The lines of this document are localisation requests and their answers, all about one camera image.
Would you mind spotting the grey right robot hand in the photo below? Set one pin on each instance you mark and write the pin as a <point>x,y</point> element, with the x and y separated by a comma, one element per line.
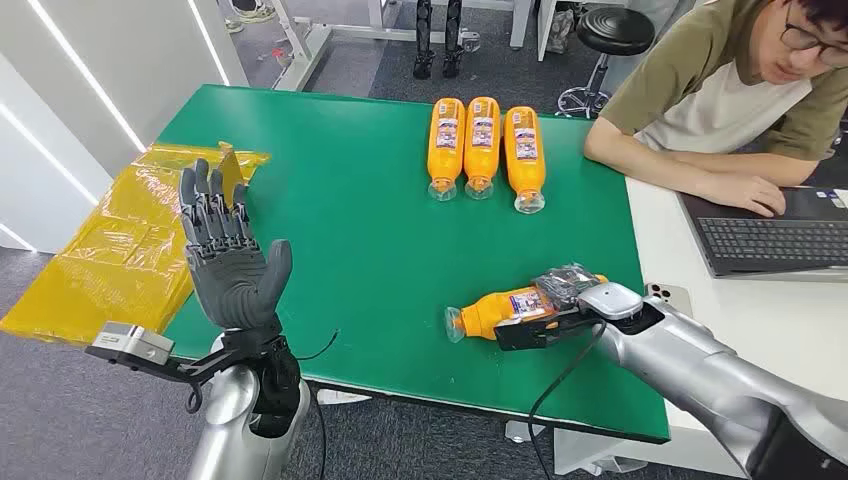
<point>566,285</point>

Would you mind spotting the person's right hand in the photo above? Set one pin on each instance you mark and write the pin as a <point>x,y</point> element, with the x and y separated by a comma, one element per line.
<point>745,192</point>

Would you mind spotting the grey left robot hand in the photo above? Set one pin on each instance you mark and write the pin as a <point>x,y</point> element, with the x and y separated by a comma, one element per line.
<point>228,278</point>

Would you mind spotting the orange detergent bottle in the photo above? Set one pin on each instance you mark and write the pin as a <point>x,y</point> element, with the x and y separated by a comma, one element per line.
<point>524,156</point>
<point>446,149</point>
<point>490,314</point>
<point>482,146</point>

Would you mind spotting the dark laptop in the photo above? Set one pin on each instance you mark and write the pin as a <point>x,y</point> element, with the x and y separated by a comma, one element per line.
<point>768,242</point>

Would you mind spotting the beige smartphone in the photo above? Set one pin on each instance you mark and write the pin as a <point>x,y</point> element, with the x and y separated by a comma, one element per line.
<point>670,297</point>

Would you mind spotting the yellow plastic bag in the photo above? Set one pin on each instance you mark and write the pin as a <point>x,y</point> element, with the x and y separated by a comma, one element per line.
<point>119,265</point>

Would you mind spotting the person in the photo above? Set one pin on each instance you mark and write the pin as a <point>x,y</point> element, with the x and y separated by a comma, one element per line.
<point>702,86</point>

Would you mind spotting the black-rimmed glasses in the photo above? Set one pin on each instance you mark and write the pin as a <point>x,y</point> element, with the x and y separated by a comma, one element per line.
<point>798,38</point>

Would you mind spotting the white table foot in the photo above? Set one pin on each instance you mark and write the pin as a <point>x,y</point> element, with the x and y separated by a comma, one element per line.
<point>341,397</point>

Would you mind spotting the black round stool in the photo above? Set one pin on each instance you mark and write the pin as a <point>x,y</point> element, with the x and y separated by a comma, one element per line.
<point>613,32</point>

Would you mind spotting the clear plastic bag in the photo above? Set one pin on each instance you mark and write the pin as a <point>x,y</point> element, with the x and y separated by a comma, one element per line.
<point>560,30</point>

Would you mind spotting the shoe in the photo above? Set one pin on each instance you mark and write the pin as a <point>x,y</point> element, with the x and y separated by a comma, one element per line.
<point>255,10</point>

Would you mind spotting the black robot leg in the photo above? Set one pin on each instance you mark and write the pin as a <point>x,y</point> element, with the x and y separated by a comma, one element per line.
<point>453,40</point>
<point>424,40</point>

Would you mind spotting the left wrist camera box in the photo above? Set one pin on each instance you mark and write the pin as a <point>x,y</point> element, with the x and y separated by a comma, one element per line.
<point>129,343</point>

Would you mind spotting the white metal frame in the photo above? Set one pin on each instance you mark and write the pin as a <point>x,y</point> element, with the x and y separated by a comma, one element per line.
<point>311,46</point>

